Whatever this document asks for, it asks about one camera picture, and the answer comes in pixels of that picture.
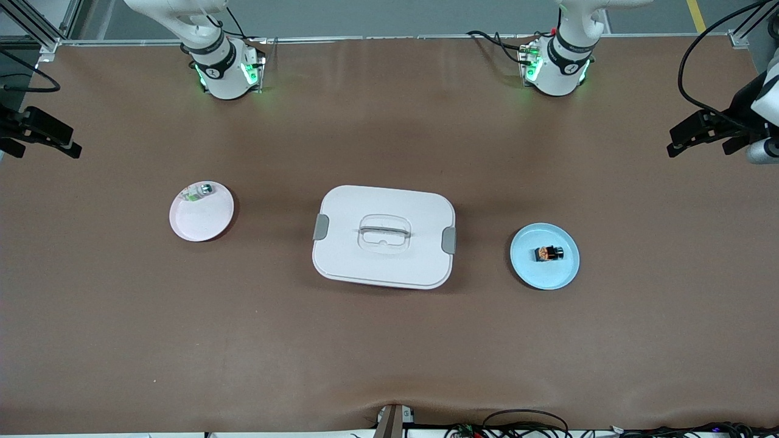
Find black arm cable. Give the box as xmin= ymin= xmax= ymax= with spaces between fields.
xmin=0 ymin=47 xmax=61 ymax=94
xmin=677 ymin=0 xmax=779 ymax=132

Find pink round plate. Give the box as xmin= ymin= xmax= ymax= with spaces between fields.
xmin=169 ymin=181 xmax=235 ymax=243

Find light blue round plate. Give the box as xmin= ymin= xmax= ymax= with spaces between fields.
xmin=510 ymin=223 xmax=581 ymax=291

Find black cable tangle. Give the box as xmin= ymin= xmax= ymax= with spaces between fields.
xmin=609 ymin=422 xmax=779 ymax=438

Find white plastic storage box lid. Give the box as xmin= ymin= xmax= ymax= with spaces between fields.
xmin=312 ymin=185 xmax=457 ymax=290

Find metal table edge rail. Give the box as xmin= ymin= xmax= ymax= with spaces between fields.
xmin=58 ymin=33 xmax=734 ymax=47

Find black base cables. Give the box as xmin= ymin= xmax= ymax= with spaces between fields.
xmin=224 ymin=6 xmax=268 ymax=46
xmin=466 ymin=29 xmax=539 ymax=66

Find brown camera mount post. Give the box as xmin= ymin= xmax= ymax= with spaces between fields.
xmin=374 ymin=404 xmax=416 ymax=438

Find black cable loop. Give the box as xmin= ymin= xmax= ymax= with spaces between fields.
xmin=483 ymin=409 xmax=571 ymax=438

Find aluminium frame corner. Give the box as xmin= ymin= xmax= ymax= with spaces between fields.
xmin=727 ymin=0 xmax=779 ymax=49
xmin=0 ymin=0 xmax=83 ymax=61

